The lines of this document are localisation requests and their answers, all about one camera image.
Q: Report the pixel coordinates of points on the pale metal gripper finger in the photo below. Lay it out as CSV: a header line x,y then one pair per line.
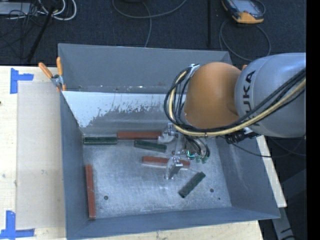
x,y
177,168
170,170

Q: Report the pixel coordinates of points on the red-brown flat block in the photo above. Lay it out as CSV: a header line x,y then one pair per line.
x,y
155,160
138,135
90,191

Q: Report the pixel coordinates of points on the dark green flat block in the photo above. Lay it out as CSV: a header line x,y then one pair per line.
x,y
100,140
192,184
150,145

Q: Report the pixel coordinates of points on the grey metal bin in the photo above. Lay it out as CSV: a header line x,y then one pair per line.
x,y
140,191

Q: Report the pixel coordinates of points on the pale flat board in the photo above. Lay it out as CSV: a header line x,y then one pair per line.
x,y
37,146

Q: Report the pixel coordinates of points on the black cylinder on white bracket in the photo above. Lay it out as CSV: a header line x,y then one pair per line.
x,y
233,137

